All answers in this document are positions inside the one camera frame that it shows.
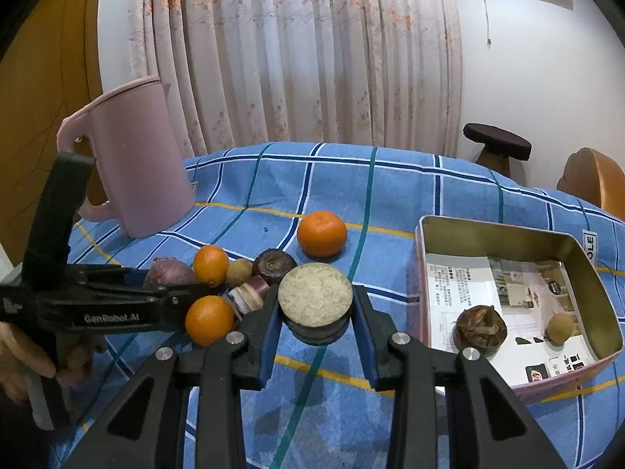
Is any hanging power cord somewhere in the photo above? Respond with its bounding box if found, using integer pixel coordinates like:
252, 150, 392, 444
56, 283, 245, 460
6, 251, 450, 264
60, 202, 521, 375
480, 0, 492, 50

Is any large orange tangerine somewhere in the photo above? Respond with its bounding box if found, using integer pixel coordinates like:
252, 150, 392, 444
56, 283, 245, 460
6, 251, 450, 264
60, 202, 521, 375
296, 211, 348, 258

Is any printed paper in tin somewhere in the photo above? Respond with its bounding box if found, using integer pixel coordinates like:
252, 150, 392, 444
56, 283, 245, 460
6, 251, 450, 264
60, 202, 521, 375
426, 253, 598, 387

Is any rectangular metal tin box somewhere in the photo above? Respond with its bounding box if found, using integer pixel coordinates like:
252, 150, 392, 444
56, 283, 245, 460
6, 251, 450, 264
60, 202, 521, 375
408, 215, 624, 402

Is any person's left hand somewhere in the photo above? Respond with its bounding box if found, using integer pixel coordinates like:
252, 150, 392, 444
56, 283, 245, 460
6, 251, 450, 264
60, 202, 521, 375
1, 323, 106, 405

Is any small orange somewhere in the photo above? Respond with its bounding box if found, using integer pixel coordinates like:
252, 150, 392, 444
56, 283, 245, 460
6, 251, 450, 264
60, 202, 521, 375
184, 295, 235, 347
193, 245, 229, 287

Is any tan longan in tin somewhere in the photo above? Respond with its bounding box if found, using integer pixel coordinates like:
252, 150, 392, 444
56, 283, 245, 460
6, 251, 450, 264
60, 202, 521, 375
546, 312, 575, 346

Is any wooden door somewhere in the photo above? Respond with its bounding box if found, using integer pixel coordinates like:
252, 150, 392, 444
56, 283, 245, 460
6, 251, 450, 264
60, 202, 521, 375
1, 0, 103, 265

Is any dark round stool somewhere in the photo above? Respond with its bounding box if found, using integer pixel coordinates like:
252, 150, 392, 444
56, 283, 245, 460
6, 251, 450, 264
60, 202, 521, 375
463, 123, 532, 177

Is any orange leather armchair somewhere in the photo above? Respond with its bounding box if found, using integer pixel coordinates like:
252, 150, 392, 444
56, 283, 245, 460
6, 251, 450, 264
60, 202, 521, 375
556, 147, 625, 220

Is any dark brown water chestnut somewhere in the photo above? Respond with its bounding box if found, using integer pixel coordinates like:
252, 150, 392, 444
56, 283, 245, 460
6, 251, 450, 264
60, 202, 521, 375
252, 249, 298, 286

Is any small orange lower left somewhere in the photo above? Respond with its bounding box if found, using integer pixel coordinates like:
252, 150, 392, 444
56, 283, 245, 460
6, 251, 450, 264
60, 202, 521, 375
184, 295, 235, 347

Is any small orange upper left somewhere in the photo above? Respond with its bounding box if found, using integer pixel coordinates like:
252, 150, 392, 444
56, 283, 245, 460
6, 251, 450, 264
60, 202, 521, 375
193, 245, 229, 287

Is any floral beige curtain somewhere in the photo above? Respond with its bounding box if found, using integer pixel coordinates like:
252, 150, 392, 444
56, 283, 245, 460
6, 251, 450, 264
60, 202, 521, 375
128, 0, 462, 157

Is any purple round sweet potato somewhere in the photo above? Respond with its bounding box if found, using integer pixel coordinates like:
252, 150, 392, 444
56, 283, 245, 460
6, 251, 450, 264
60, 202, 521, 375
143, 257, 198, 289

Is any small brown longan fruit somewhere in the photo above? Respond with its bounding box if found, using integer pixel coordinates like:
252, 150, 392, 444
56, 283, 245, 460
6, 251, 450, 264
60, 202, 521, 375
226, 258, 253, 287

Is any pink electric kettle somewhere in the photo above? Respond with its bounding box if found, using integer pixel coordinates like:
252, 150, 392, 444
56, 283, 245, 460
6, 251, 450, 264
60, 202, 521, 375
56, 75, 195, 238

